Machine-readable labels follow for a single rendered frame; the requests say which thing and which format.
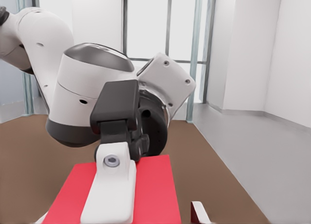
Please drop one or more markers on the silver frame crossbar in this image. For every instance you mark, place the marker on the silver frame crossbar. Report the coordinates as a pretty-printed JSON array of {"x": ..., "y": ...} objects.
[{"x": 184, "y": 61}]

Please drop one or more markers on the silver frame post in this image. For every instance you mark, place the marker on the silver frame post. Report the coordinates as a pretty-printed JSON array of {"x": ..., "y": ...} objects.
[
  {"x": 209, "y": 39},
  {"x": 125, "y": 22},
  {"x": 168, "y": 20},
  {"x": 195, "y": 27},
  {"x": 28, "y": 92}
]

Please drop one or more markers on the right gripper pale right finger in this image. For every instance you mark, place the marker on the right gripper pale right finger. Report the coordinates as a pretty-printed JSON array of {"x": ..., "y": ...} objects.
[{"x": 202, "y": 213}]

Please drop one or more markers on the pale finger of the left gripper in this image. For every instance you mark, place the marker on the pale finger of the left gripper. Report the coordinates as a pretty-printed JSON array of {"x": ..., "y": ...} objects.
[
  {"x": 139, "y": 146},
  {"x": 109, "y": 192}
]

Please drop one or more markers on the right gripper pale left finger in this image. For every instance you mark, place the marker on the right gripper pale left finger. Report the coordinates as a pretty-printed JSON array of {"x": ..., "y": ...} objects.
[{"x": 41, "y": 220}]

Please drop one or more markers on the red wooden cube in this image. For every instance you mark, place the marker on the red wooden cube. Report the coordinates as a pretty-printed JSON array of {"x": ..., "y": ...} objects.
[{"x": 155, "y": 187}]

